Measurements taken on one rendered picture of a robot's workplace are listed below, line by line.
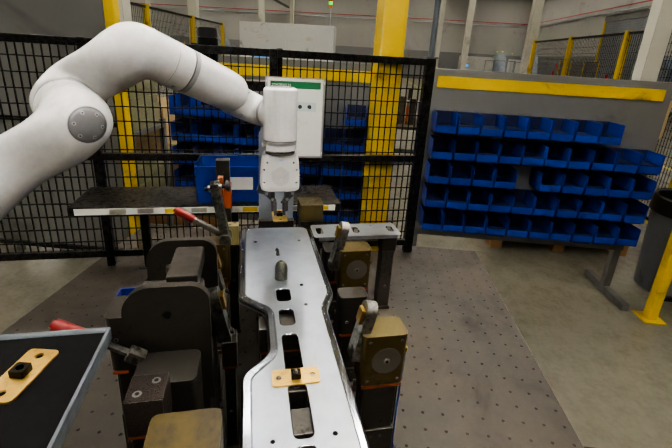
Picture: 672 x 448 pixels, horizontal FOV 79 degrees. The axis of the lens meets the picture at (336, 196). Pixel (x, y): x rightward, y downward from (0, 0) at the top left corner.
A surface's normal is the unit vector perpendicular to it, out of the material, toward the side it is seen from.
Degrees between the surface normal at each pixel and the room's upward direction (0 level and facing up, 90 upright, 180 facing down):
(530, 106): 90
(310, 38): 90
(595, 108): 90
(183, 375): 0
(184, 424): 0
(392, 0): 90
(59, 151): 119
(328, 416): 0
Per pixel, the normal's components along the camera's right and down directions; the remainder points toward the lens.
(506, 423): 0.06, -0.94
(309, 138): 0.20, 0.33
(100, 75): -0.08, 0.85
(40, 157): 0.14, 0.71
